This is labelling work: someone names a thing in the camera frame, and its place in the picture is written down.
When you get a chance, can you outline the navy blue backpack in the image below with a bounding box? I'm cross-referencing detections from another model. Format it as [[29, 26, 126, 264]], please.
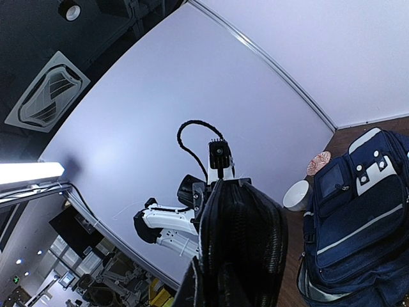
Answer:
[[297, 128, 408, 306]]

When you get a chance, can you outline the ceiling tube light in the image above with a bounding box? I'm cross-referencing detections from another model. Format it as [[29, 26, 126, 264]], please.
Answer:
[[1, 162, 65, 188]]

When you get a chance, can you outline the red patterned bowl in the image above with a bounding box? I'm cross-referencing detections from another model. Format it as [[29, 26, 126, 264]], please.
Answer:
[[306, 151, 332, 177]]

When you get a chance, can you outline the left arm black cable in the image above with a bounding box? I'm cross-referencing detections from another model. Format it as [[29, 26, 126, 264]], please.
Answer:
[[176, 119, 226, 186]]

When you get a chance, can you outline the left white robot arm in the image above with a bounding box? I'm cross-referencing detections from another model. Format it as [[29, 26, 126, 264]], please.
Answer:
[[134, 175, 224, 258]]

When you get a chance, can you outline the white ceramic bowl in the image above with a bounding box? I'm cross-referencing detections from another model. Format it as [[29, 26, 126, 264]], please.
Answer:
[[282, 180, 312, 212]]

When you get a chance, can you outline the round ceiling spotlight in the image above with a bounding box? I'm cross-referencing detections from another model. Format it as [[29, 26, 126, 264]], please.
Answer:
[[58, 0, 82, 22]]

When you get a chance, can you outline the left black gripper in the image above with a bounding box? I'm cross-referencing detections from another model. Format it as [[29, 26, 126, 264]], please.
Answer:
[[177, 175, 252, 224]]

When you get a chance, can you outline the ceiling air vent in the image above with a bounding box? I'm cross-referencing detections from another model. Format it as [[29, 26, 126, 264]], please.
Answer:
[[4, 51, 90, 133]]

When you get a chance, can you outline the left metal frame post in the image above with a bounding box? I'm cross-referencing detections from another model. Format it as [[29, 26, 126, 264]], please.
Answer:
[[187, 1, 337, 133]]

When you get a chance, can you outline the black leather case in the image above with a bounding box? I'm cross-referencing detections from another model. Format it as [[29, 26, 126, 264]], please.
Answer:
[[173, 179, 288, 306]]

